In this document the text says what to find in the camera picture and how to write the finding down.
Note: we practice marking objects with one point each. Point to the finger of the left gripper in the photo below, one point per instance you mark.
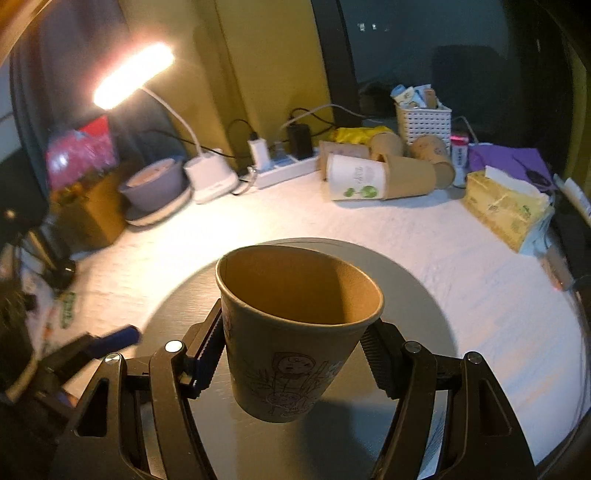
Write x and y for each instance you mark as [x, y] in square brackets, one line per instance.
[89, 347]

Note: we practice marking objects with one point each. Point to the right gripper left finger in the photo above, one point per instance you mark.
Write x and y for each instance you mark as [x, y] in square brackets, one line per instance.
[104, 438]

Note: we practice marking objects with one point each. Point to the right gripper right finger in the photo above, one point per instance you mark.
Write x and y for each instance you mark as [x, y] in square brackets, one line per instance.
[482, 439]

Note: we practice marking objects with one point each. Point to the brown cartoon paper cup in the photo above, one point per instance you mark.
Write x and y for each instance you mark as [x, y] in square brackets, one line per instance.
[291, 318]

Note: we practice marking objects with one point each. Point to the brown paper cup front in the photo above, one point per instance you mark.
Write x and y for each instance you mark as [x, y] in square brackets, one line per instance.
[408, 177]

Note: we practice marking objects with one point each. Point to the white green-print paper cup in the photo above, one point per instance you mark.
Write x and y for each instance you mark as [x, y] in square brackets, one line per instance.
[354, 178]

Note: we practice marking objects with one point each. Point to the brown paper cup middle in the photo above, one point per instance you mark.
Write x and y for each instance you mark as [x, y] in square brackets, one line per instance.
[433, 149]

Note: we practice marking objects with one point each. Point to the brown paper cup back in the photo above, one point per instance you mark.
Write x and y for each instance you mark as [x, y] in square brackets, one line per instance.
[386, 144]

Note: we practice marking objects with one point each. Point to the brown paper cup left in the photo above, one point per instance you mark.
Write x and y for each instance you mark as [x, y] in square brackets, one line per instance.
[327, 148]

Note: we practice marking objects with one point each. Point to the brown cardboard box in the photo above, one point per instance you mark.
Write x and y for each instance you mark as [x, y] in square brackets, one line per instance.
[96, 218]

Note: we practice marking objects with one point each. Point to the purple grey bowl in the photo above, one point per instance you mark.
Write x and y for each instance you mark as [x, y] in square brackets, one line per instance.
[155, 185]

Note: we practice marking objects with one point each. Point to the pink plastic bag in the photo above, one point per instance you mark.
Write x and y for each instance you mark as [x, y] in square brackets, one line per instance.
[77, 152]

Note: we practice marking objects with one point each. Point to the white desk lamp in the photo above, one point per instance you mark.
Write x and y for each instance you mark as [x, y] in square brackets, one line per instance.
[208, 172]

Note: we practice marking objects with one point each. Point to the yellow tissue pack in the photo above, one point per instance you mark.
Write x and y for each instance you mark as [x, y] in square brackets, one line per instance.
[514, 210]

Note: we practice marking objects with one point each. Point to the black scissors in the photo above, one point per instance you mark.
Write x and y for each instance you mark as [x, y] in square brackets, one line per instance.
[535, 177]

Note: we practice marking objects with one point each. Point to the white tube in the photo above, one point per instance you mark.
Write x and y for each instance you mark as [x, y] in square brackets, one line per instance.
[575, 195]

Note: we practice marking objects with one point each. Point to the white usb charger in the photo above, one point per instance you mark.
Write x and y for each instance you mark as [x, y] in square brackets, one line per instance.
[260, 154]

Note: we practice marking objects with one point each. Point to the white power strip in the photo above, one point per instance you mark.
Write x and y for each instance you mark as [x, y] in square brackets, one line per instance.
[287, 169]

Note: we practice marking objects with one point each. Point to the purple folder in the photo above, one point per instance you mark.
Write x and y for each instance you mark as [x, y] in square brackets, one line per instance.
[500, 157]

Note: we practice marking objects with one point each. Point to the black power adapter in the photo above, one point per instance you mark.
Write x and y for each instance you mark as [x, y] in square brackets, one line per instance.
[299, 138]

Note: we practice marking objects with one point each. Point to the white woven plastic basket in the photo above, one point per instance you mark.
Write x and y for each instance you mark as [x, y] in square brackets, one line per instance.
[417, 122]

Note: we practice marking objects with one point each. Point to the yellow plastic bag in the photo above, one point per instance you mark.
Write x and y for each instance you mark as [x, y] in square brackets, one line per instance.
[357, 135]

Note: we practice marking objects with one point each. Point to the yellow curtain left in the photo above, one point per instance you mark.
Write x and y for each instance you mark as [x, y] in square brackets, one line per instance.
[239, 65]

